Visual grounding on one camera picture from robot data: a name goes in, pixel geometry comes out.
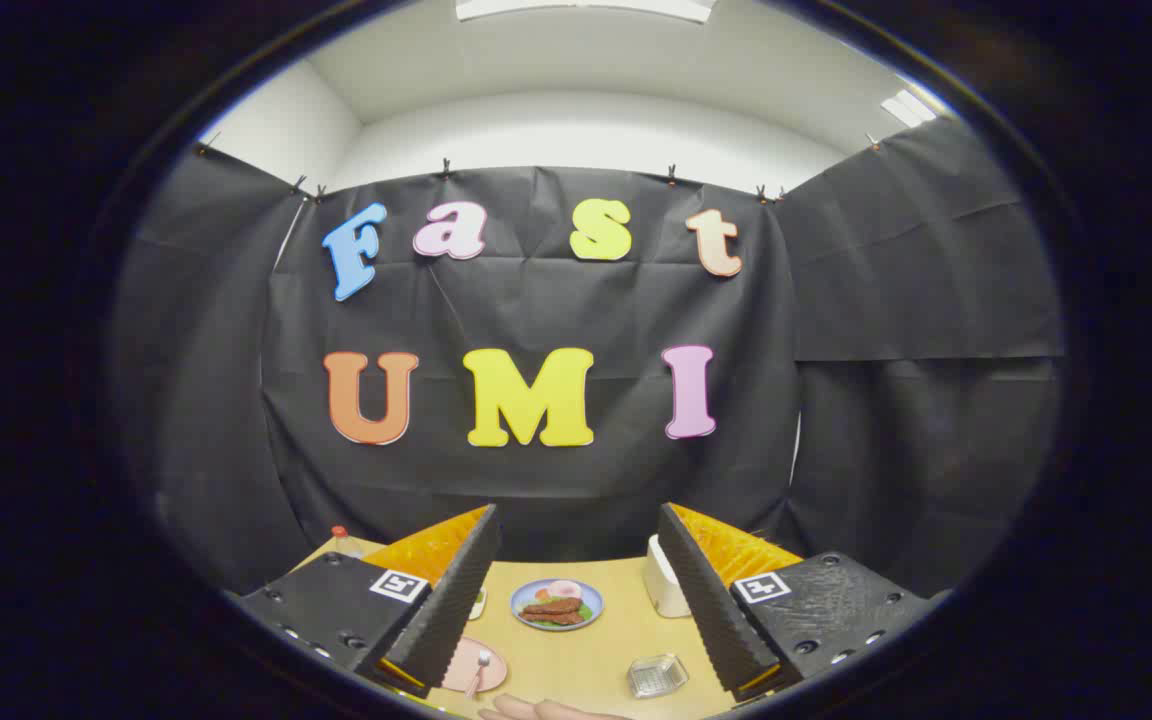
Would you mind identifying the blue dinner plate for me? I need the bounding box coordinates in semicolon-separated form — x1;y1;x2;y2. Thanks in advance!
510;578;604;632

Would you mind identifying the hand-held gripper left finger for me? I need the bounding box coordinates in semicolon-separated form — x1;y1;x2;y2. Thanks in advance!
236;503;503;699

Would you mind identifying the clear plastic container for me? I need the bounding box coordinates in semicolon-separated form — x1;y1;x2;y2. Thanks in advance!
627;654;689;699

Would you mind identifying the pink round plate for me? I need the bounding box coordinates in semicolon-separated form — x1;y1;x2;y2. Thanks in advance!
441;637;509;694

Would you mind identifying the long ceiling light panel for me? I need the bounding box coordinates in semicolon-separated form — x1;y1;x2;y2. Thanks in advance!
456;0;717;23

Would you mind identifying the small ceiling light panel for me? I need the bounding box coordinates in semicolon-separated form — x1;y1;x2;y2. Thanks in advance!
881;88;937;129

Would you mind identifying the row of black backdrop clips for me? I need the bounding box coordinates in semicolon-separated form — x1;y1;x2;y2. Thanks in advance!
196;130;882;206

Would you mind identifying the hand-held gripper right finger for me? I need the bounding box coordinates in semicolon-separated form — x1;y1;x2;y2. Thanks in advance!
656;502;937;703

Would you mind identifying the white toaster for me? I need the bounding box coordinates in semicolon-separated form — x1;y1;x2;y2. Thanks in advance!
643;535;692;618

